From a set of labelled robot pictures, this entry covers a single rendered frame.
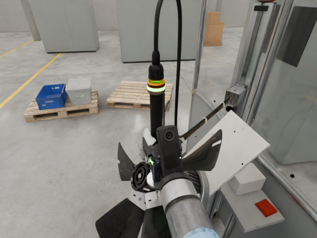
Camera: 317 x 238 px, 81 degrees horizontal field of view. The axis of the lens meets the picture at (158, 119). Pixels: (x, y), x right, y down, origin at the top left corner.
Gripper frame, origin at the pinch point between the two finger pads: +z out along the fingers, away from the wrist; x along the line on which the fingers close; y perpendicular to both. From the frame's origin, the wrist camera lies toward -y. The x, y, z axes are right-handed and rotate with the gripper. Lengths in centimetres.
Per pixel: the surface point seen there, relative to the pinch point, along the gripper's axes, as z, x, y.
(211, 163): -11.4, 13.5, 6.8
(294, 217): -10, 70, 63
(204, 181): 1.8, 21.5, 34.3
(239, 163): -0.4, 34.5, 24.2
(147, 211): -7.0, -4.9, 31.7
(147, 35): 542, 100, 71
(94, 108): 266, -54, 140
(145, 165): 8.1, -2.7, 24.4
